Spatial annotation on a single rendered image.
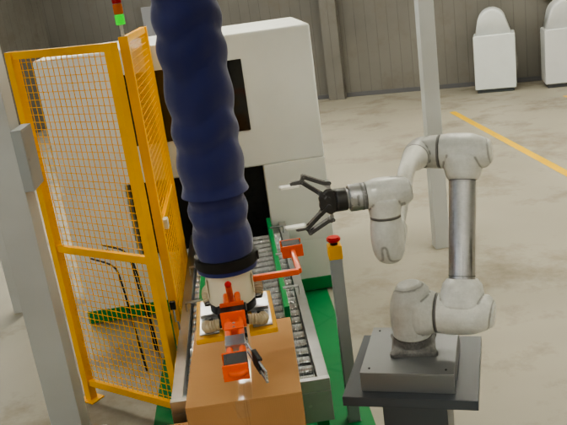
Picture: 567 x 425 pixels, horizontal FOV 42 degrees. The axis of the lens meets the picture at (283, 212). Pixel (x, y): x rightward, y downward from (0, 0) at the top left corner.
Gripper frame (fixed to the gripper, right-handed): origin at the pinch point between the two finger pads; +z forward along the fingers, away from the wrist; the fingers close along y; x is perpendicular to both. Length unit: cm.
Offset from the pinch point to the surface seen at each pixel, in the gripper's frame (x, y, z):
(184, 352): 108, 99, 52
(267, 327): 10.4, 45.5, 11.3
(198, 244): 20.3, 14.3, 30.4
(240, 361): -36, 32, 21
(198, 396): 3, 64, 38
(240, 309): 0.5, 32.8, 19.2
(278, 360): 19, 64, 9
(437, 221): 337, 134, -145
